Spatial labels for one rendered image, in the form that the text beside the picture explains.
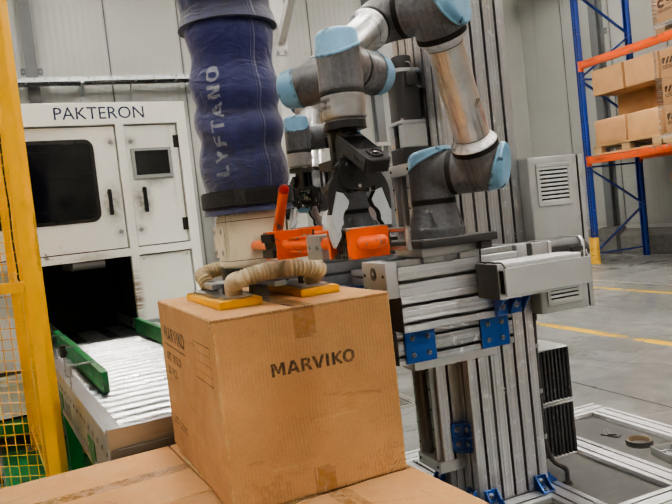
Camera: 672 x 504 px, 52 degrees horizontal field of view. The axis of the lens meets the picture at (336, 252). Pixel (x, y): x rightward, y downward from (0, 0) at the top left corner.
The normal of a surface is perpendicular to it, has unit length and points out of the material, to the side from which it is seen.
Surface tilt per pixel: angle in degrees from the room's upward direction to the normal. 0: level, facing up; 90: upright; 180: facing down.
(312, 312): 90
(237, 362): 90
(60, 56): 90
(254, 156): 74
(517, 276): 90
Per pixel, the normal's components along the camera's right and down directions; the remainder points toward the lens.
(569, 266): 0.38, 0.00
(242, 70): 0.27, -0.22
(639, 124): -0.93, 0.12
